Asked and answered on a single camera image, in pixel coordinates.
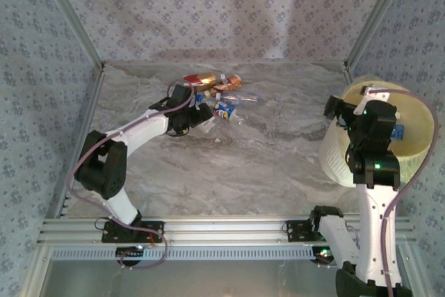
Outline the red and gold bottle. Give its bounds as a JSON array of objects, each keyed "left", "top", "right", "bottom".
[{"left": 182, "top": 72, "right": 218, "bottom": 88}]

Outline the blue label bottle white cap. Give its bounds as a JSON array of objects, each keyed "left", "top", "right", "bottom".
[{"left": 391, "top": 123, "right": 407, "bottom": 141}]

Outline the blue label Pepsi bottle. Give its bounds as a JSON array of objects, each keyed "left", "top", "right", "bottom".
[{"left": 212, "top": 99, "right": 238, "bottom": 123}]

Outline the Coca-Cola bottle red label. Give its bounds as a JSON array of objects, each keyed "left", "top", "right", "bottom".
[{"left": 217, "top": 90, "right": 264, "bottom": 106}]

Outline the copper coloured bottle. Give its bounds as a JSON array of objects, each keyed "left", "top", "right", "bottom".
[{"left": 211, "top": 73, "right": 243, "bottom": 93}]

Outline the cream ribbed plastic bin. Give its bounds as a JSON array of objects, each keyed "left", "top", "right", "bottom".
[{"left": 318, "top": 74, "right": 437, "bottom": 188}]

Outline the black control box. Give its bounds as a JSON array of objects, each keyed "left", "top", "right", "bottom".
[
  {"left": 115, "top": 245, "right": 144, "bottom": 267},
  {"left": 311, "top": 245, "right": 335, "bottom": 266}
]

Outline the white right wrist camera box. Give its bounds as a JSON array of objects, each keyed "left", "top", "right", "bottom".
[{"left": 353, "top": 84, "right": 383, "bottom": 116}]

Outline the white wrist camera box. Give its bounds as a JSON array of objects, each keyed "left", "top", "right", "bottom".
[
  {"left": 353, "top": 84, "right": 383, "bottom": 116},
  {"left": 198, "top": 115, "right": 216, "bottom": 134}
]

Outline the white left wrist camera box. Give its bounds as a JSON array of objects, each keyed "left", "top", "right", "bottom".
[{"left": 198, "top": 115, "right": 216, "bottom": 134}]

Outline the aluminium frame side rail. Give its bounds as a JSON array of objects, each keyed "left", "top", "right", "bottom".
[
  {"left": 47, "top": 65, "right": 107, "bottom": 221},
  {"left": 342, "top": 61, "right": 353, "bottom": 86}
]

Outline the aluminium frame corner post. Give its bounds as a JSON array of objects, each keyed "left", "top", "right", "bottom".
[{"left": 343, "top": 0, "right": 414, "bottom": 72}]

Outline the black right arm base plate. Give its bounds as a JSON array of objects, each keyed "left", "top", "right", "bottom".
[{"left": 285, "top": 219, "right": 330, "bottom": 243}]

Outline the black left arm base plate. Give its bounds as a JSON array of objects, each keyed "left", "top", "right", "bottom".
[{"left": 102, "top": 219, "right": 165, "bottom": 244}]

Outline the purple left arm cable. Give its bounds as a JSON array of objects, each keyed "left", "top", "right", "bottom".
[{"left": 65, "top": 81, "right": 196, "bottom": 271}]

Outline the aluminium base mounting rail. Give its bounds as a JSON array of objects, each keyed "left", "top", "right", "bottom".
[{"left": 38, "top": 218, "right": 416, "bottom": 245}]

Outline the grey slotted cable duct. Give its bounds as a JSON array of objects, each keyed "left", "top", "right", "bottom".
[{"left": 51, "top": 245, "right": 330, "bottom": 262}]

